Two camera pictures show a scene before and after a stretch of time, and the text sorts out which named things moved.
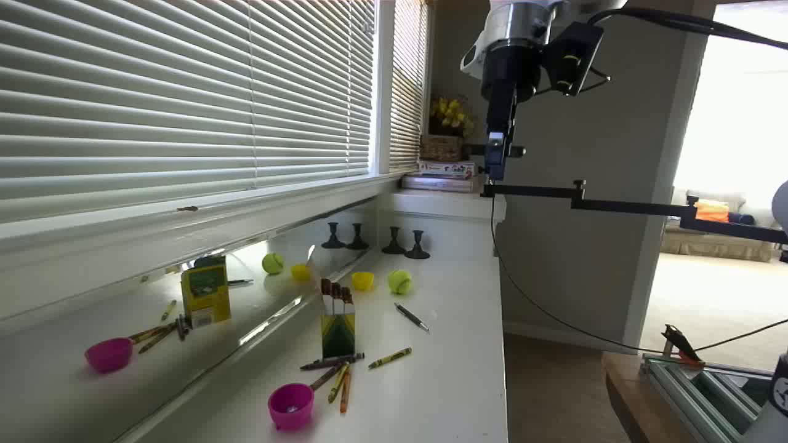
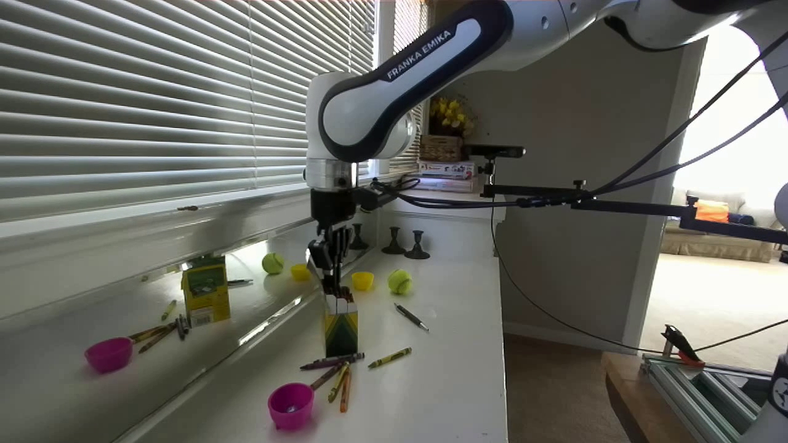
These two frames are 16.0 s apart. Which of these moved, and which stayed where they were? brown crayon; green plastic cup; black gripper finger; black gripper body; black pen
Moved: black gripper body; black gripper finger
Stayed: brown crayon; black pen; green plastic cup
